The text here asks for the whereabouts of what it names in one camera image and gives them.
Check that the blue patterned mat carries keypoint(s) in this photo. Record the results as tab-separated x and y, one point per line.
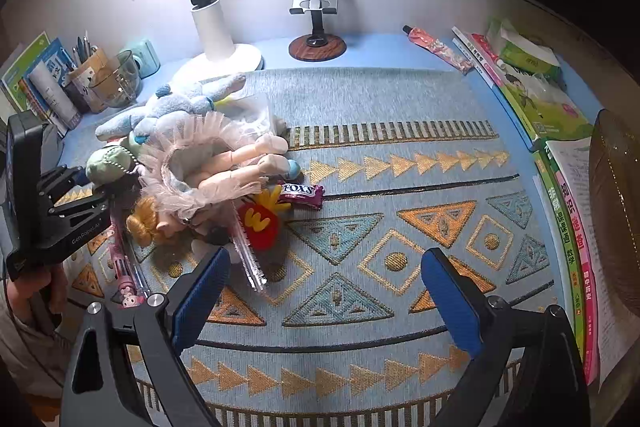
350	117

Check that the person's left forearm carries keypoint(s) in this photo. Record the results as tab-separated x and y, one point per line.
25	352

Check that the blue plush toy with cap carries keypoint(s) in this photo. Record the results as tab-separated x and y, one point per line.
114	127

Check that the red candy wrapper packet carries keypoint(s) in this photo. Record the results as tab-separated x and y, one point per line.
440	49

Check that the red french fries plush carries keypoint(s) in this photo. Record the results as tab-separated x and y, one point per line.
257	222

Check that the pink pen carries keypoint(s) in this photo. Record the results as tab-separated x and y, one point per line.
120	267

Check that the white plush toy blue ball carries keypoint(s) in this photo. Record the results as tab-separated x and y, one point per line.
167	112

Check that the green cartoon cover book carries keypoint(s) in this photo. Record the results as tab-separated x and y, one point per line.
550	122

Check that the clear glass mug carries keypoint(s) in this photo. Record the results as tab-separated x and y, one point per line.
117	87

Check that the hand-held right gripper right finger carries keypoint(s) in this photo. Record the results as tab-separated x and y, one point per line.
450	302

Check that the white thin book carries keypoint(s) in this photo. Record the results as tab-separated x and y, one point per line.
467	52

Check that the clear plastic bag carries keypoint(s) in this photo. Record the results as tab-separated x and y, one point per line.
547	92

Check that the pink-edged book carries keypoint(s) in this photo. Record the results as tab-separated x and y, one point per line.
487	57

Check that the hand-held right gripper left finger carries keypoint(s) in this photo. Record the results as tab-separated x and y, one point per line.
200	299

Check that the pink spine workbook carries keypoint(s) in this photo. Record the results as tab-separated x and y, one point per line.
580	247

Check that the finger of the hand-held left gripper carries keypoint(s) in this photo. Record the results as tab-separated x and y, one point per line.
62	181
82	203

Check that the blue white upright book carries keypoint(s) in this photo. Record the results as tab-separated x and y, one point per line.
55	57

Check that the amber glass bowl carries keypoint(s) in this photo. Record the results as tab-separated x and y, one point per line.
617	207

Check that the green spine workbook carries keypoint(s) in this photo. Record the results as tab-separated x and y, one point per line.
562	232

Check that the person's left hand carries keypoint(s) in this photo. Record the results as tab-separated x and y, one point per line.
56	287

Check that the white printed carton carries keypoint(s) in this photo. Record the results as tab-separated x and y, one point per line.
52	94

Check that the green tissue pack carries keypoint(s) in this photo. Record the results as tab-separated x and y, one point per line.
525	57

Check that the green upright book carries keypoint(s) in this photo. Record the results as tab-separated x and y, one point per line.
15	74

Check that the purple candy packet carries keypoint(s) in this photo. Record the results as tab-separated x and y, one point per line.
300	194

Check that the dark pen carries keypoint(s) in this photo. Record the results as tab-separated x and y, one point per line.
89	47
80	49

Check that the blonde doll pink dress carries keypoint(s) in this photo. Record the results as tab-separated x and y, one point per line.
200	167

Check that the clear plastic comb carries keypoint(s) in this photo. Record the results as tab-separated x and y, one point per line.
248	257

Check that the tan pen holder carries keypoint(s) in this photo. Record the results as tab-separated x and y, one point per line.
82	87

